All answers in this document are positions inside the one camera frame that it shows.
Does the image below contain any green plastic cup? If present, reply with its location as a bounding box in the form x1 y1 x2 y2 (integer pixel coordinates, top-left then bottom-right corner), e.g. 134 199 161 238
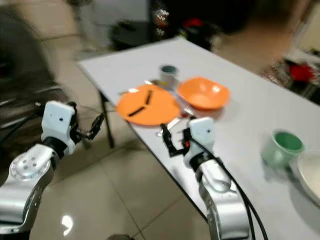
260 128 306 170

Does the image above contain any orange plastic bowl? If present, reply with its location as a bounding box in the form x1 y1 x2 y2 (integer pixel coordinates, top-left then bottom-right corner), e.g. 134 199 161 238
176 76 231 112

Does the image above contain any white plate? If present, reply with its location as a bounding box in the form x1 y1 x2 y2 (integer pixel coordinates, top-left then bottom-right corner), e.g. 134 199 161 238
292 149 320 209

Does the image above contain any silver fork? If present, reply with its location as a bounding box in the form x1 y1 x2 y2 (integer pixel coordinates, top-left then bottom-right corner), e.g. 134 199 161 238
180 105 196 117

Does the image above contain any large red object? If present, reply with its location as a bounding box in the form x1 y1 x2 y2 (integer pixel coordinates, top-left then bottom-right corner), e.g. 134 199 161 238
289 62 317 84

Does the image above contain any black table leg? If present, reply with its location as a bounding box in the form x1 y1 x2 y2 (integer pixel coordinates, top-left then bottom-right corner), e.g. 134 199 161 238
100 90 117 149

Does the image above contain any black standing fan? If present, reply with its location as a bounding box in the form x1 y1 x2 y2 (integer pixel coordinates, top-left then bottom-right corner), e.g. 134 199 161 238
0 10 63 141

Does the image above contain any small red object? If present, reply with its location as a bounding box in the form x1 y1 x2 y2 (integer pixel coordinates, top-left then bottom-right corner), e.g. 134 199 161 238
184 18 205 30

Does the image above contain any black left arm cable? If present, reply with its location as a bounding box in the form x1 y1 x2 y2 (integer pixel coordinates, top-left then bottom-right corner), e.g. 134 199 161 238
0 102 50 147

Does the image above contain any orange plastic plate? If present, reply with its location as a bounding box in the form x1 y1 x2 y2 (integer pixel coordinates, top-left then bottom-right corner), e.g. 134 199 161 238
116 83 182 127

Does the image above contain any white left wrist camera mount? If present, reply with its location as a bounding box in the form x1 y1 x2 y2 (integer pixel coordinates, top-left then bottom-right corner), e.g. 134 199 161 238
40 100 77 154

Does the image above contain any black low table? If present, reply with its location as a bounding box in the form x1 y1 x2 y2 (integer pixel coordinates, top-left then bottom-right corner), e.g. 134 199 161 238
110 21 161 51

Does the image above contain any grey mug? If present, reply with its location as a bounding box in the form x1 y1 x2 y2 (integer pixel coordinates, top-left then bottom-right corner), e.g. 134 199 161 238
158 64 180 91

